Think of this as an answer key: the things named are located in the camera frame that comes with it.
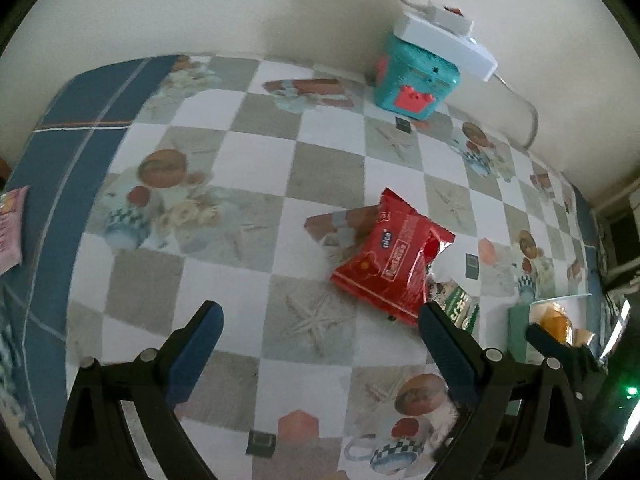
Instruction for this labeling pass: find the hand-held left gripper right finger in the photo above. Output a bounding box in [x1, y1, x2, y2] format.
[417, 301, 587, 480]

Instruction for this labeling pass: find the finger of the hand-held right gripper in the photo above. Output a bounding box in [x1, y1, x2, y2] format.
[525, 323, 608, 401]

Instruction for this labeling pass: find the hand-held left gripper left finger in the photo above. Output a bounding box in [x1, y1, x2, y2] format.
[56, 300, 225, 480]

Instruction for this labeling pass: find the orange cake packet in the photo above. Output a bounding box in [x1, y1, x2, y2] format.
[530, 297, 576, 343]

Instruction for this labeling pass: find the teal shallow cardboard box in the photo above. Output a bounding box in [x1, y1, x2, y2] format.
[507, 292, 601, 361]

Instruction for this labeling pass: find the green label cracker packet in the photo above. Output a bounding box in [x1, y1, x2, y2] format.
[425, 277, 481, 333]

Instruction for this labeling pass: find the bright red snack packet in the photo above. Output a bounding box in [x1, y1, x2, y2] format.
[330, 187, 457, 328]

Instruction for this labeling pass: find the pink paper wrapper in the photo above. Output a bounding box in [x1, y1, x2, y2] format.
[0, 186, 30, 273]

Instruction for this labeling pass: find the teal toy box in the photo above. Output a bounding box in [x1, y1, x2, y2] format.
[372, 30, 462, 122]

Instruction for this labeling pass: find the white power strip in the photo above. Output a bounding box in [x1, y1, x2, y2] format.
[392, 4, 500, 82]

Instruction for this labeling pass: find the grey power cable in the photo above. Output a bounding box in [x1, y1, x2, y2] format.
[492, 72, 541, 151]

